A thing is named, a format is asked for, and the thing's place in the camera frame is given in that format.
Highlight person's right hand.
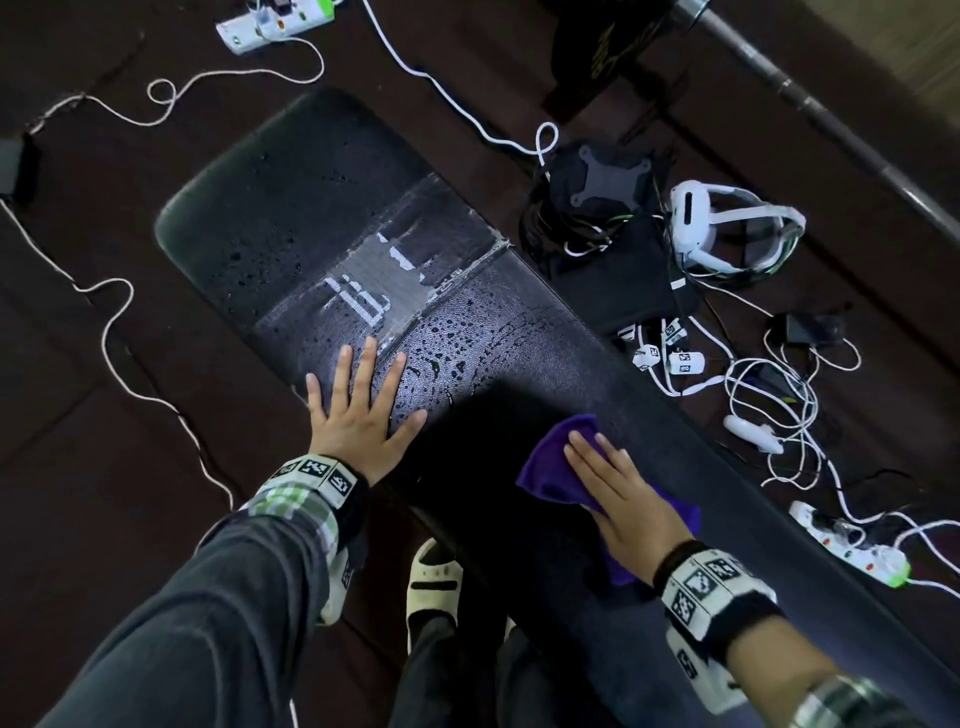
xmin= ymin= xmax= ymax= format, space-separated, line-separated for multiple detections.
xmin=563 ymin=429 xmax=695 ymax=586

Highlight person's left hand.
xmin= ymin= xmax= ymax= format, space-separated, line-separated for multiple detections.
xmin=305 ymin=337 xmax=429 ymax=487

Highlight purple cleaning cloth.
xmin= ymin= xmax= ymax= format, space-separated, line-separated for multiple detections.
xmin=515 ymin=413 xmax=703 ymax=588

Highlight black bench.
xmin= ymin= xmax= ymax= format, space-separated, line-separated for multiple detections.
xmin=153 ymin=88 xmax=960 ymax=728

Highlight person's right forearm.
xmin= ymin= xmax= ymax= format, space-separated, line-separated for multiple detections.
xmin=727 ymin=618 xmax=924 ymax=728

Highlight person's left forearm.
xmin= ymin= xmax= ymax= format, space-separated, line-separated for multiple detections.
xmin=37 ymin=487 xmax=340 ymax=728

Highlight person's white left sandal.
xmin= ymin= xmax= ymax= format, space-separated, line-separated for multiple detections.
xmin=405 ymin=538 xmax=465 ymax=654

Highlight person's dark trousers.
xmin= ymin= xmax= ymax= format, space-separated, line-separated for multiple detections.
xmin=389 ymin=611 xmax=624 ymax=728

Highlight black right wristband with markers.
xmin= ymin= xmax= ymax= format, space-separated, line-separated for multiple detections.
xmin=653 ymin=541 xmax=785 ymax=665

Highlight white handheld controller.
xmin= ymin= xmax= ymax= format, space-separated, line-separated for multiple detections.
xmin=723 ymin=414 xmax=785 ymax=455

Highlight white power strip green end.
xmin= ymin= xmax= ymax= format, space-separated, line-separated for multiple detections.
xmin=215 ymin=0 xmax=335 ymax=56
xmin=788 ymin=500 xmax=913 ymax=590

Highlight black flat pouch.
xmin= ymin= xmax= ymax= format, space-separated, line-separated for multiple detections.
xmin=551 ymin=213 xmax=703 ymax=339

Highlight white headset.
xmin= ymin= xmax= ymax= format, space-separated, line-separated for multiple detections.
xmin=668 ymin=179 xmax=808 ymax=283

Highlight black power adapter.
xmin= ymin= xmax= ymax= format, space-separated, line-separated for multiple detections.
xmin=0 ymin=134 xmax=43 ymax=208

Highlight steel barbell bar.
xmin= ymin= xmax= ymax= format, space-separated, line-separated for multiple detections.
xmin=671 ymin=0 xmax=960 ymax=249

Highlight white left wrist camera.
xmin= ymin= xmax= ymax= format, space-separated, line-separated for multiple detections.
xmin=318 ymin=536 xmax=369 ymax=628

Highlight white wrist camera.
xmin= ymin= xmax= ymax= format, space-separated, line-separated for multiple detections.
xmin=665 ymin=626 xmax=751 ymax=715
xmin=318 ymin=536 xmax=369 ymax=628

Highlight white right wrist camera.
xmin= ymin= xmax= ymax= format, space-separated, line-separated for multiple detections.
xmin=665 ymin=626 xmax=751 ymax=715

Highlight tangle of white cables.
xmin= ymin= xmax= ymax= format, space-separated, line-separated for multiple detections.
xmin=622 ymin=277 xmax=850 ymax=496

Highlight black charger with white cord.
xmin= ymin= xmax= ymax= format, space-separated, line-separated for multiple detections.
xmin=764 ymin=303 xmax=864 ymax=373

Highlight thin white floor cable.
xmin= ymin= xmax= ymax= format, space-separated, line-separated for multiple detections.
xmin=0 ymin=37 xmax=328 ymax=511

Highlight long white charging cable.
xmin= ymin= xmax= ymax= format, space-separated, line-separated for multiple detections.
xmin=824 ymin=464 xmax=960 ymax=601

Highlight black cap with grey bracket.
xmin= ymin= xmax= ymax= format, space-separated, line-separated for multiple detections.
xmin=536 ymin=142 xmax=663 ymax=258

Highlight thick white power cord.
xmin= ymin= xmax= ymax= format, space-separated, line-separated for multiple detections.
xmin=359 ymin=0 xmax=560 ymax=160

